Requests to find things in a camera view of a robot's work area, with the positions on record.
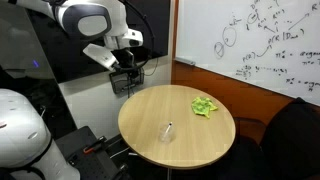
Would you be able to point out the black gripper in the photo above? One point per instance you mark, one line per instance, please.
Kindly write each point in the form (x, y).
(127, 59)

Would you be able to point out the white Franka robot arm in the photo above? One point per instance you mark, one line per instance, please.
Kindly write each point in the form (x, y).
(95, 23)

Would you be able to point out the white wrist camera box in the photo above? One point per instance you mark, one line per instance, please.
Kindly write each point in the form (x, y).
(100, 56)

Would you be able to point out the black office chair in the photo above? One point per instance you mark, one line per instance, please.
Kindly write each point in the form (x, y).
(290, 143)

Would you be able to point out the clear plastic cup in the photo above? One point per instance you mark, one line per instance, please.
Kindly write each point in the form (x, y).
(166, 135)

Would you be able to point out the green crumpled cloth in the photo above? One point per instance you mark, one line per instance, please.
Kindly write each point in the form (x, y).
(202, 106)

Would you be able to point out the black wall monitor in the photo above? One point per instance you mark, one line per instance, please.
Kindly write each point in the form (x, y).
(66, 61)

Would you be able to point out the whiteboard with writing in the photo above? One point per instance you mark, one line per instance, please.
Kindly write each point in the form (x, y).
(213, 20)

